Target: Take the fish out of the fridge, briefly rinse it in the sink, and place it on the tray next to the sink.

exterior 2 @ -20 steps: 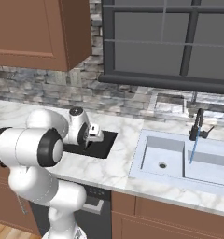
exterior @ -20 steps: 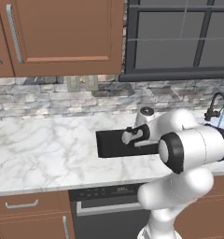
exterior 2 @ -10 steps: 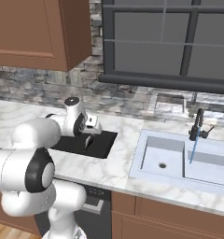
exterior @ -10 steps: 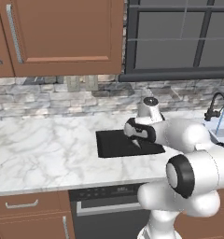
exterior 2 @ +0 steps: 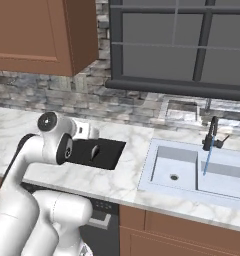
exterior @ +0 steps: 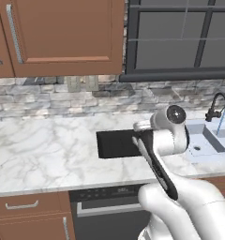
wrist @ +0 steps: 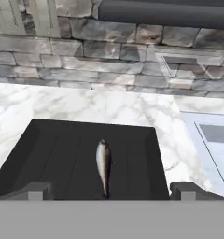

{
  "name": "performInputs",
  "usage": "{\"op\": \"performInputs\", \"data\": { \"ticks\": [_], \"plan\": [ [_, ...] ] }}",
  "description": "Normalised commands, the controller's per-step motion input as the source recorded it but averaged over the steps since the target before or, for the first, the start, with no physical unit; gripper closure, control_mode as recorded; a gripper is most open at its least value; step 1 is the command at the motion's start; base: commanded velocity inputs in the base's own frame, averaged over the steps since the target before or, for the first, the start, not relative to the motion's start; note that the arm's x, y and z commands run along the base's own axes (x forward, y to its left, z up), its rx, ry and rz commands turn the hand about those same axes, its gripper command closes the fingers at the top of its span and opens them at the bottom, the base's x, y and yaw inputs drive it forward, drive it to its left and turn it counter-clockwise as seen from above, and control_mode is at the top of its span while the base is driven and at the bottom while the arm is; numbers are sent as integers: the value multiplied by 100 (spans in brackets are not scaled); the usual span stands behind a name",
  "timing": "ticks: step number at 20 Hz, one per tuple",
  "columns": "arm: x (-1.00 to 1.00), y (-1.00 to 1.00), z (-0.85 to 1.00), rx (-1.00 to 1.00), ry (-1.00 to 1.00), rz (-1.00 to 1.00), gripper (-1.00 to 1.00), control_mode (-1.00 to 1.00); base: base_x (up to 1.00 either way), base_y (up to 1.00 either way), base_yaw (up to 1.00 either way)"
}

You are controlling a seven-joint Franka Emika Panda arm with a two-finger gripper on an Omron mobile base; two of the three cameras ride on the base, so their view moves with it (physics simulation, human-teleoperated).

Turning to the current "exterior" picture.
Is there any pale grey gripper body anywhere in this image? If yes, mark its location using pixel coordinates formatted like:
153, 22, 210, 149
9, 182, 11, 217
132, 119, 154, 132

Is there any pale grey sink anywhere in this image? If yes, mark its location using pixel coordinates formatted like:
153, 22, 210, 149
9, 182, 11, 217
184, 118, 225, 164

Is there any black tap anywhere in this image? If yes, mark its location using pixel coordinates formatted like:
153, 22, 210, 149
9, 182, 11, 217
204, 92, 225, 123

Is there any blue water stream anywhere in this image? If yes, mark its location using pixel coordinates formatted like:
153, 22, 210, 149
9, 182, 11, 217
216, 107, 225, 136

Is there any dark framed window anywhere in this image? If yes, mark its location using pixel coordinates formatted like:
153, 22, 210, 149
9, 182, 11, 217
118, 0, 225, 83

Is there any black dishwasher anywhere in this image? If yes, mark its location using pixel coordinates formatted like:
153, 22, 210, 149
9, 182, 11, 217
68, 183, 154, 240

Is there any brown drawer front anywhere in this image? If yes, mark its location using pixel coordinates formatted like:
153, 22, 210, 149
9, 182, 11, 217
0, 190, 72, 221

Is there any brown base cupboard door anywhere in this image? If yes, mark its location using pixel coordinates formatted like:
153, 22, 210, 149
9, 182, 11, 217
0, 212, 77, 240

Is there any grey wall socket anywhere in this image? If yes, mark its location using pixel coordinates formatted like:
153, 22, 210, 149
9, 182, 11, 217
84, 75, 100, 92
66, 76, 82, 94

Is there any silver dishwasher handle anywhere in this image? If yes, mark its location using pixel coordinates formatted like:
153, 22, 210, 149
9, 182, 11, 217
75, 201, 144, 218

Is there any wide brown wall cupboard door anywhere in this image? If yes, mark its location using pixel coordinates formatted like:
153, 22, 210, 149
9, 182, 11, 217
0, 0, 126, 78

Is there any silver base cupboard handle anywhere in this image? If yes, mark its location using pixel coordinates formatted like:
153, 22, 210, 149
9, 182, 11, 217
62, 216, 71, 240

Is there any silver drawer handle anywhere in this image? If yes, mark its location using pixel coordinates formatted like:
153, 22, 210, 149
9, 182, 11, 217
5, 200, 40, 211

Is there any narrow brown wall cupboard door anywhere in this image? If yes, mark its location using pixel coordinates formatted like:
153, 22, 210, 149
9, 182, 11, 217
0, 0, 16, 79

